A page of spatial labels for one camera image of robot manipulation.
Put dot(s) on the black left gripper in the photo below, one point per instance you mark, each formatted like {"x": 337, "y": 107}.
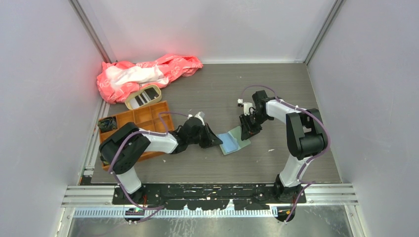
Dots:
{"x": 211, "y": 139}

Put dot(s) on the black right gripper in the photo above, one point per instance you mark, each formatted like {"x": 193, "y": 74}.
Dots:
{"x": 248, "y": 131}

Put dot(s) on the green leather card holder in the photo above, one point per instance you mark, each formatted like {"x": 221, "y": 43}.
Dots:
{"x": 231, "y": 141}

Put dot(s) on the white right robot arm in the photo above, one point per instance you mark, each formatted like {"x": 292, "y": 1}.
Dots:
{"x": 306, "y": 136}

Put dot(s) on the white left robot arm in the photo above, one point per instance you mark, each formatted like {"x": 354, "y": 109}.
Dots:
{"x": 123, "y": 148}

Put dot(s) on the beige oval card tray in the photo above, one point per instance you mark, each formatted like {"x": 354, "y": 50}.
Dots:
{"x": 147, "y": 96}

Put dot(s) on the dark bundle in organizer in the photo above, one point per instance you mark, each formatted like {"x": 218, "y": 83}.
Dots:
{"x": 107, "y": 124}

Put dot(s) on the pink and white plastic bag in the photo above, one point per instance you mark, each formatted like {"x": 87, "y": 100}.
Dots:
{"x": 120, "y": 79}

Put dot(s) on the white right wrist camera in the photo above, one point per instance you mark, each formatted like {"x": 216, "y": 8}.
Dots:
{"x": 247, "y": 107}

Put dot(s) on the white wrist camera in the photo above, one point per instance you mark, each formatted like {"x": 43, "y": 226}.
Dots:
{"x": 200, "y": 115}
{"x": 247, "y": 107}

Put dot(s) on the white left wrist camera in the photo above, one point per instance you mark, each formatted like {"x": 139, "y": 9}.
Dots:
{"x": 200, "y": 115}

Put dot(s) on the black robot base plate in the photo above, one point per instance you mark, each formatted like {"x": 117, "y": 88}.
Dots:
{"x": 214, "y": 196}

